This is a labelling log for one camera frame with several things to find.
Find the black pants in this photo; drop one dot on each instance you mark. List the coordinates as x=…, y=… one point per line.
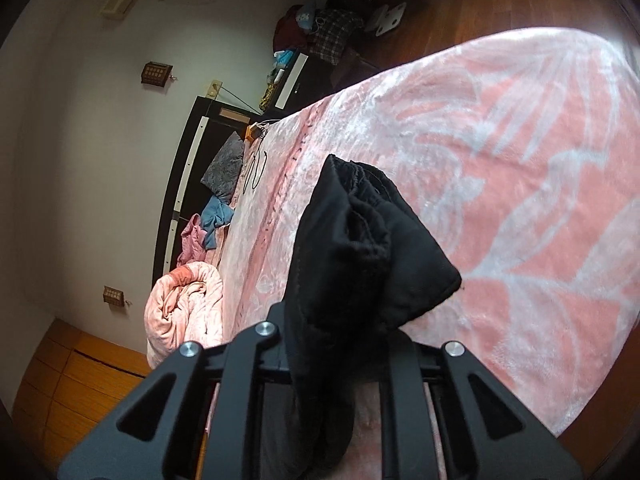
x=363, y=264

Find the blue crumpled cloth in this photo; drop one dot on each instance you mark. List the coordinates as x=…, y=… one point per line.
x=215, y=215

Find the grey pillow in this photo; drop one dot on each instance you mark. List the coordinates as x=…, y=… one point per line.
x=222, y=174

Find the pink crumpled garment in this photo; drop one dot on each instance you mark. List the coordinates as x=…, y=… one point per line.
x=192, y=242

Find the black bed headboard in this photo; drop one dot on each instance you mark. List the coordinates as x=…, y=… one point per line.
x=208, y=127

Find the cluttered bedside table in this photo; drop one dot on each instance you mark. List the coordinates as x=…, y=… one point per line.
x=304, y=81

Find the pink folded comforter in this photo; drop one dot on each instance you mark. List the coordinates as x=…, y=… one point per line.
x=184, y=305

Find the red cloth pile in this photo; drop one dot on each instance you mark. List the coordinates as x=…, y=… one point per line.
x=288, y=35

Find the pink floral bed blanket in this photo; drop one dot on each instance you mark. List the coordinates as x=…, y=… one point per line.
x=519, y=152

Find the white plastic stool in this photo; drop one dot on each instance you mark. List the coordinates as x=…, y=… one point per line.
x=385, y=19

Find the wooden wardrobe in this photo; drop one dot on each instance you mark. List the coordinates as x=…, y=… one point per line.
x=72, y=382

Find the brown wall switch box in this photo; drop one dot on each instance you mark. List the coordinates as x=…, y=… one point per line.
x=155, y=74

